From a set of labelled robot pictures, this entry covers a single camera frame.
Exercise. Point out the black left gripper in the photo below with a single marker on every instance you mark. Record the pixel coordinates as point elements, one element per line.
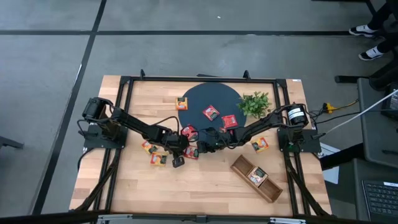
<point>178,143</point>

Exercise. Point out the black crossbar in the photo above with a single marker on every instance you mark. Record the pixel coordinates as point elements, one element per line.
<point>46,217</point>

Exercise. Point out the black desk leg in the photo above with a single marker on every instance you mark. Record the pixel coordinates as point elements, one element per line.
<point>342,157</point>

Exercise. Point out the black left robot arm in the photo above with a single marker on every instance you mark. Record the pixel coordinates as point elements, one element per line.
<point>136,124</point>

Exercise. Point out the dark grey laptop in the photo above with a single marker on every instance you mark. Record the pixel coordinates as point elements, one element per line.
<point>381,199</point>

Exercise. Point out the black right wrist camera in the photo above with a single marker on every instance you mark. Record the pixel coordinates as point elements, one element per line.
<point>207,146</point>

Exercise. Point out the person's shoe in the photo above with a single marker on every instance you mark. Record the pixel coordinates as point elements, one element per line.
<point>371,54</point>
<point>362,31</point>

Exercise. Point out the wooden three-compartment tea box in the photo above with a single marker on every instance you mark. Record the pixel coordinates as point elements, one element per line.
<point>241,166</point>

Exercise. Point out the black electronic device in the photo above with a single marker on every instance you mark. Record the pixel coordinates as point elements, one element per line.
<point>392,105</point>

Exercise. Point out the white paper sheet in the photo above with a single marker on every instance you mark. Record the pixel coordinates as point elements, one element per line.
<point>331,174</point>

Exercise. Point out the orange mango tea packet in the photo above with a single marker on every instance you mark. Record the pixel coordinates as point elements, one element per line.
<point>149,147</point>
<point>181,103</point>
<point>260,145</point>
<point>159,159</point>

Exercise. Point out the dark furniture leg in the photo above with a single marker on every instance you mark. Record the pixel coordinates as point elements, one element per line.
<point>9,142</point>

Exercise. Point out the red strawberry tea packet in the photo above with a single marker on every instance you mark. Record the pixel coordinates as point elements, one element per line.
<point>189,132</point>
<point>211,112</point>
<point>230,121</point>
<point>191,153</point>

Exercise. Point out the green plant in white pot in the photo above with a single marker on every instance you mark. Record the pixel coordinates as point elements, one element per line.
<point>255,105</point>

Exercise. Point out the black chair base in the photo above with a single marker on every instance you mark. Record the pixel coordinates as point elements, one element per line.
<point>351,79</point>

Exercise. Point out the person's leg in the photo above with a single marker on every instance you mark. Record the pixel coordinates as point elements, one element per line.
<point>392,45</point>
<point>384,14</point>

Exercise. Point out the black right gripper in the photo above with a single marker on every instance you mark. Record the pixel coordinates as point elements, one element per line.
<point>228,138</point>

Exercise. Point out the round dark blue woven placemat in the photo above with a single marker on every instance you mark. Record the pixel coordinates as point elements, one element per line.
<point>202,96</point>

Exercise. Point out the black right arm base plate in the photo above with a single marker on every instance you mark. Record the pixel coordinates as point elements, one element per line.
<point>311,146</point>

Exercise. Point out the grey desk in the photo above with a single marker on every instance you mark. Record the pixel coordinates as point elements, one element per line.
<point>373,140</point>

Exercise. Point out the silver bracket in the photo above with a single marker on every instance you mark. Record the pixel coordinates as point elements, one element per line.
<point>113,217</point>
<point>287,221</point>

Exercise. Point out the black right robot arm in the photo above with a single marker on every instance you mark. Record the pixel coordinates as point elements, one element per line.
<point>264,123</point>

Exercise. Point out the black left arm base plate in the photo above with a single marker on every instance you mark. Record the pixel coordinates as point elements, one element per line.
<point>90,144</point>

